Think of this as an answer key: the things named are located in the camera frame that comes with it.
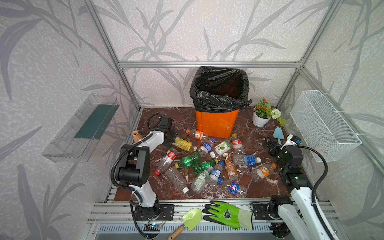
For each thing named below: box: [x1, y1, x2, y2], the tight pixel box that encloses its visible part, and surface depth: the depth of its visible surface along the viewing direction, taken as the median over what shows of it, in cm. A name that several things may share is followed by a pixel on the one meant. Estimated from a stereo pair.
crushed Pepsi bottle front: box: [225, 181, 247, 198], surface depth 79 cm
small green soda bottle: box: [192, 158, 219, 175], surface depth 86 cm
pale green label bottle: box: [191, 166, 214, 194], surface depth 81 cm
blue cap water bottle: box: [206, 160, 225, 186], surface depth 84 cm
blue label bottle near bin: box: [198, 137, 217, 157], surface depth 96 cm
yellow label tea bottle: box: [171, 136, 193, 151], surface depth 95 cm
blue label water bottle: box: [233, 154, 262, 167], surface depth 89 cm
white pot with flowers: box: [252, 97, 287, 128], surface depth 102 cm
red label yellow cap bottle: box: [232, 133, 243, 149], surface depth 97 cm
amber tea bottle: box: [223, 152, 238, 179], surface depth 86 cm
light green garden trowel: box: [167, 208, 202, 240], surface depth 74 cm
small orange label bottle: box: [256, 163, 277, 179], surface depth 84 cm
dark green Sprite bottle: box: [174, 152, 202, 169], surface depth 90 cm
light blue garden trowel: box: [273, 127, 285, 146], surface depth 107 cm
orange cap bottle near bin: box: [186, 129, 210, 141], surface depth 102 cm
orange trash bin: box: [195, 109, 240, 138], surface depth 103 cm
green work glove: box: [202, 200, 254, 231], surface depth 74 cm
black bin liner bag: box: [189, 66, 253, 112], surface depth 86 cm
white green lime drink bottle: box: [215, 140, 232, 156], surface depth 96 cm
